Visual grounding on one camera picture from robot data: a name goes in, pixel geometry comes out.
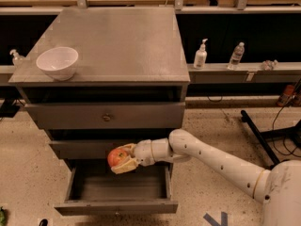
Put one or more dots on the grey middle drawer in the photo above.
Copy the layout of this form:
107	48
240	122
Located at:
86	149

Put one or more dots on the red apple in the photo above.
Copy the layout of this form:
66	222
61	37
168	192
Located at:
116	157

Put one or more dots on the black stand leg with casters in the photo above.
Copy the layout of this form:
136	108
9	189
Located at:
292	133

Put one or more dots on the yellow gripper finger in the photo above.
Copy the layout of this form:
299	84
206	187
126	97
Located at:
125	165
129	148

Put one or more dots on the grey open bottom drawer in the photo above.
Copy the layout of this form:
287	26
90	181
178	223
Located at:
95	190

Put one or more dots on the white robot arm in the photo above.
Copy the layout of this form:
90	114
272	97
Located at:
277	189

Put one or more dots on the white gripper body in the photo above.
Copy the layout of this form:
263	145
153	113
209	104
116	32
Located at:
143	153

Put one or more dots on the grey drawer cabinet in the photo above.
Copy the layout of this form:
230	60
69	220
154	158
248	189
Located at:
126	55

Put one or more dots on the clear pump sanitizer bottle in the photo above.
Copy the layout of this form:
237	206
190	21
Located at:
17	59

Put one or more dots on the crumpled plastic wrapper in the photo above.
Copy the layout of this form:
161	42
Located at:
269	65

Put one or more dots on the white ceramic bowl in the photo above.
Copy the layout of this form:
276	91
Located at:
60	63

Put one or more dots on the white pump lotion bottle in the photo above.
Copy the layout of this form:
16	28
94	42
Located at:
201	55

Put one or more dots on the orange spray can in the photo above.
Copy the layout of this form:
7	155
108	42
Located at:
286	95

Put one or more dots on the grey top drawer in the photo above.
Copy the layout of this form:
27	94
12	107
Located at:
106	115

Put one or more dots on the clear water bottle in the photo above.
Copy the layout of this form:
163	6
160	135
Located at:
236	56

